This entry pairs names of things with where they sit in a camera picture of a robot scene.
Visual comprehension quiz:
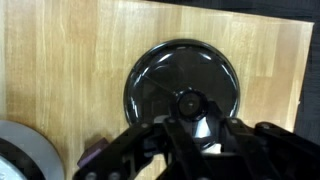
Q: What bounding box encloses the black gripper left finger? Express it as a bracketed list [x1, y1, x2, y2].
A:
[73, 117, 214, 180]

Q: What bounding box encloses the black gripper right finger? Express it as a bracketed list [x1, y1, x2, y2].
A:
[206, 101, 320, 180]

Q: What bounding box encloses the black round glossy lid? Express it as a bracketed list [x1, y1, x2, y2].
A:
[123, 38, 241, 151]

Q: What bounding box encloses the grey metal bowl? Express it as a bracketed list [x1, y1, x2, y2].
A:
[0, 119, 66, 180]

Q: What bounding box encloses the purple wooden cube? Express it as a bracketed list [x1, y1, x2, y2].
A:
[77, 137, 110, 169]

